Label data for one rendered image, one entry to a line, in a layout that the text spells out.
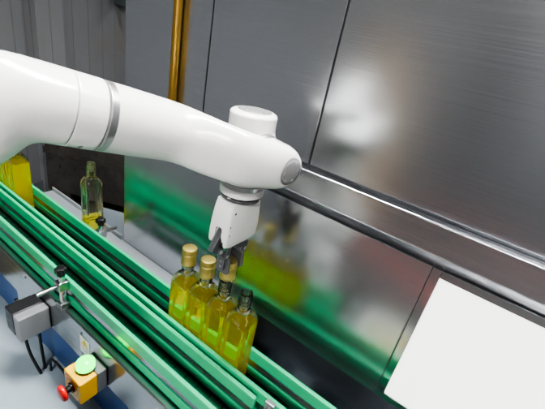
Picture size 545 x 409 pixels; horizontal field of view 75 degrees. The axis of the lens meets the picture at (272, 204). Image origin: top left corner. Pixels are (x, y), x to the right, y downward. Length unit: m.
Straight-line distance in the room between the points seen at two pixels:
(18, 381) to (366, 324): 1.03
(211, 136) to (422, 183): 0.38
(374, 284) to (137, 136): 0.51
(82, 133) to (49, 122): 0.03
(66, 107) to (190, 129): 0.16
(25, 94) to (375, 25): 0.53
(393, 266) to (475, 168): 0.22
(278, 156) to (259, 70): 0.31
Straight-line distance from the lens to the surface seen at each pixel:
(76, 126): 0.46
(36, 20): 3.72
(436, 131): 0.67
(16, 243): 1.33
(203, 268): 0.81
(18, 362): 1.44
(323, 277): 0.79
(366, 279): 0.75
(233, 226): 0.67
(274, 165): 0.54
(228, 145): 0.51
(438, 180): 0.68
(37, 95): 0.45
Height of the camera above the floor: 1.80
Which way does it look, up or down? 25 degrees down
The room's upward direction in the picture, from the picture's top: 12 degrees clockwise
